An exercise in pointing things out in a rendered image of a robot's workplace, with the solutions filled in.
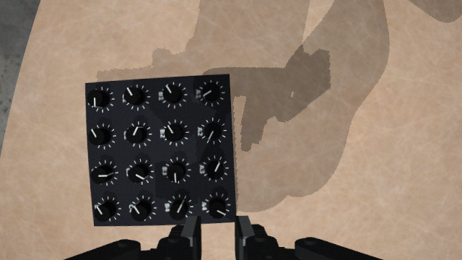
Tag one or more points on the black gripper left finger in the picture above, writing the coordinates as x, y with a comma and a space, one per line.
183, 243

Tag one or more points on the black knob box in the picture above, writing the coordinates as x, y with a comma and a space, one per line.
179, 129

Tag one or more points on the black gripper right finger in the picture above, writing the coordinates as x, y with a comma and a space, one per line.
251, 244

